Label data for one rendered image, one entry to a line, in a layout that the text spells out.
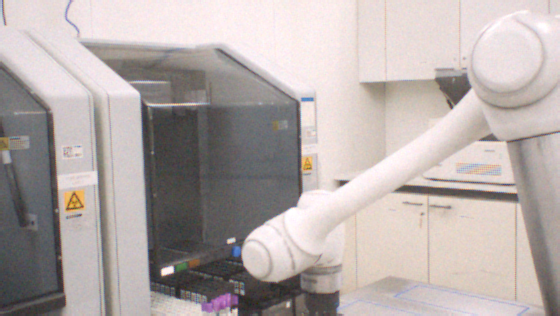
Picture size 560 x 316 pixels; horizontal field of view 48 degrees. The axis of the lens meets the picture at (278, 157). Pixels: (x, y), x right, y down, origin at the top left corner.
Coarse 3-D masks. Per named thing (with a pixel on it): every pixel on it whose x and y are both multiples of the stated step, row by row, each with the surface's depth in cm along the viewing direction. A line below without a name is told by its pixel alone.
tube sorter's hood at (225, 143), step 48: (96, 48) 180; (144, 48) 195; (192, 48) 212; (144, 96) 161; (192, 96) 173; (240, 96) 186; (288, 96) 202; (192, 144) 167; (240, 144) 181; (288, 144) 198; (192, 192) 168; (240, 192) 182; (288, 192) 199; (192, 240) 169; (240, 240) 183
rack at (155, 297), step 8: (152, 296) 178; (160, 296) 178; (152, 304) 171; (160, 304) 170; (168, 304) 170; (176, 304) 170; (184, 304) 170; (192, 304) 169; (152, 312) 166; (160, 312) 164; (168, 312) 165; (176, 312) 164; (184, 312) 164; (192, 312) 164; (200, 312) 163
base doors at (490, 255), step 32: (352, 224) 407; (384, 224) 391; (416, 224) 376; (448, 224) 363; (480, 224) 350; (512, 224) 338; (352, 256) 409; (384, 256) 393; (416, 256) 378; (448, 256) 364; (480, 256) 352; (512, 256) 340; (352, 288) 411; (480, 288) 354; (512, 288) 342
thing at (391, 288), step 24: (360, 288) 194; (384, 288) 193; (408, 288) 192; (432, 288) 192; (360, 312) 172; (384, 312) 172; (408, 312) 171; (432, 312) 171; (456, 312) 170; (480, 312) 170; (504, 312) 169; (528, 312) 169
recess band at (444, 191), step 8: (344, 184) 413; (416, 192) 379; (424, 192) 376; (432, 192) 372; (440, 192) 369; (448, 192) 366; (456, 192) 362; (464, 192) 359; (472, 192) 356; (480, 192) 353; (488, 192) 350; (496, 192) 347; (504, 192) 344; (512, 200) 342
